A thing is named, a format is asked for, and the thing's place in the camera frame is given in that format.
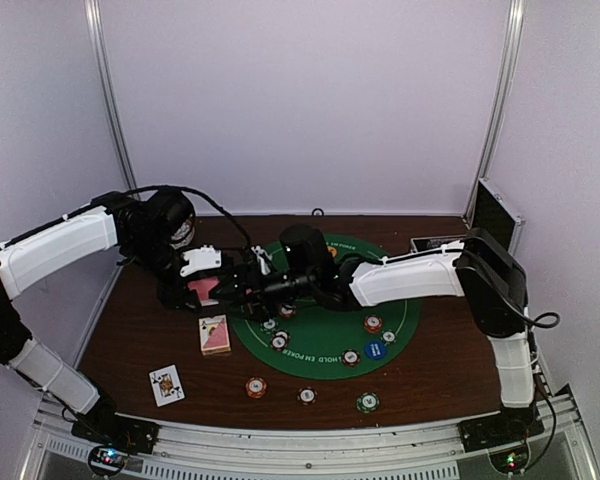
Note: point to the red backed card deck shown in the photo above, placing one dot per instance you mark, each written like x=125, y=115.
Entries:
x=202, y=288

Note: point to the aluminium front rail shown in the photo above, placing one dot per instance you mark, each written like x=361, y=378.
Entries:
x=432, y=450

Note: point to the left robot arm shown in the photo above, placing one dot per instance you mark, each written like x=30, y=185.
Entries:
x=140, y=231

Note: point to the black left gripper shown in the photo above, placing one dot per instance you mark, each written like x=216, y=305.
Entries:
x=172, y=296

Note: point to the green round poker mat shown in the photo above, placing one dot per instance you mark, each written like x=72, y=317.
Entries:
x=318, y=338

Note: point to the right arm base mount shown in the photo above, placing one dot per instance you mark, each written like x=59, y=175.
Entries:
x=496, y=431

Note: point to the black hundred chip stack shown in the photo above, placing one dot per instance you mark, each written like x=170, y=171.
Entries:
x=307, y=396

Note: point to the black chips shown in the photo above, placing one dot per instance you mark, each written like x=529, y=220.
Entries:
x=280, y=341

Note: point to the red five chip stack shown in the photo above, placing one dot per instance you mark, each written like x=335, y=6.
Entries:
x=256, y=387

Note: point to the floral patterned plate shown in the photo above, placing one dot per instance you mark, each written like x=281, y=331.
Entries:
x=185, y=234

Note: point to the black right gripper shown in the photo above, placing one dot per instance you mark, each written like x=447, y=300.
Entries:
x=258, y=294

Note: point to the right aluminium frame post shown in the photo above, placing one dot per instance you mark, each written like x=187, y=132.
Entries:
x=506, y=73

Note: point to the left aluminium frame post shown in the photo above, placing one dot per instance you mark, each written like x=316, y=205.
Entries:
x=97, y=36

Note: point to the blue small blind button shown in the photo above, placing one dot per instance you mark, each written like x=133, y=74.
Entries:
x=375, y=350

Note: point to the jack of clubs card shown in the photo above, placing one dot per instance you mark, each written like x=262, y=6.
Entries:
x=166, y=386

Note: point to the gold playing card box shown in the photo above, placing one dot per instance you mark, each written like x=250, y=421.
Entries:
x=214, y=335

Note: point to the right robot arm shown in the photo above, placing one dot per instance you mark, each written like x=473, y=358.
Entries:
x=476, y=268

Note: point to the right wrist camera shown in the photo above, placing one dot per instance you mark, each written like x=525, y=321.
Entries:
x=305, y=251

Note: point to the black chip bottom mat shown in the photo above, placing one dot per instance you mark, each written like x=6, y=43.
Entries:
x=350, y=358

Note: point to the aluminium poker chip case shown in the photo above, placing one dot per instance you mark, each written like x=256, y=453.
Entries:
x=490, y=211

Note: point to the green chip stack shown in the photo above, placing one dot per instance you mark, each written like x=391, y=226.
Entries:
x=368, y=402

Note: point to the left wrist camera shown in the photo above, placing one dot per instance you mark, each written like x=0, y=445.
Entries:
x=199, y=259

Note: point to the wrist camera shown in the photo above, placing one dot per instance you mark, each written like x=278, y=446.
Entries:
x=199, y=259
x=305, y=251

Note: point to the aluminium frame post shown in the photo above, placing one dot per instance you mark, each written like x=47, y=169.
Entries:
x=506, y=73
x=97, y=36

